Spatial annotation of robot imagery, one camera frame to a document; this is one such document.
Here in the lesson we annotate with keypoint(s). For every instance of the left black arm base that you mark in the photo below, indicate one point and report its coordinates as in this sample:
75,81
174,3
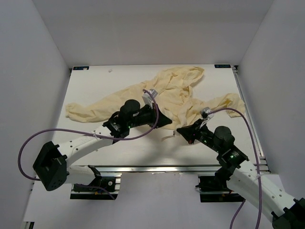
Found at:
107,188

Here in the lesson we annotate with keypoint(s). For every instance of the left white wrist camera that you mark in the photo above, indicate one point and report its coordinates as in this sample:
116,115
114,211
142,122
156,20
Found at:
149,96

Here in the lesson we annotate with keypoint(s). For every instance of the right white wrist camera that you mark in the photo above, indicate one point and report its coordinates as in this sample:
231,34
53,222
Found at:
206,114

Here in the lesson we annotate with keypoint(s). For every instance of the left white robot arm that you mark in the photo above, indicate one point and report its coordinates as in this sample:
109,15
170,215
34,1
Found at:
54,163

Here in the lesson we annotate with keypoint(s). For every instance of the right blue corner label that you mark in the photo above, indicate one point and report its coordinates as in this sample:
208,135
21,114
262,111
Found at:
222,66

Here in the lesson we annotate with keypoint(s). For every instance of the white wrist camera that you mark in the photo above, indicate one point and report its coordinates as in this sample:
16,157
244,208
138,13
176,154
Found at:
206,114
149,96

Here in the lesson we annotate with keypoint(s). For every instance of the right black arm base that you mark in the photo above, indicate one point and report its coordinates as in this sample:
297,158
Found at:
212,191

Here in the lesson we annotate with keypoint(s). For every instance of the left blue corner label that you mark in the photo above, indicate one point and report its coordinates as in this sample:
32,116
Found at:
80,68

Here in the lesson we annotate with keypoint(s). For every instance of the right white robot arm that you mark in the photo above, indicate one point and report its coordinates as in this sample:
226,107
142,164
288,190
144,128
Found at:
238,173

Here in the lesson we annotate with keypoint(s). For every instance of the blue corner label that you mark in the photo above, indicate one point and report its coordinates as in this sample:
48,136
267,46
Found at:
80,68
222,66

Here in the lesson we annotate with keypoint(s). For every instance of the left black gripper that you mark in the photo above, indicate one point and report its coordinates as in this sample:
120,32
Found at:
162,120

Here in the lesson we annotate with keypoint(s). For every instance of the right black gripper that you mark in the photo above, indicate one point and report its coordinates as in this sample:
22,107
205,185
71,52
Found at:
191,132

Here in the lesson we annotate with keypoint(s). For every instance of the cream yellow jacket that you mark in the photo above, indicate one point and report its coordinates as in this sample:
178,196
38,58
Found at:
183,91

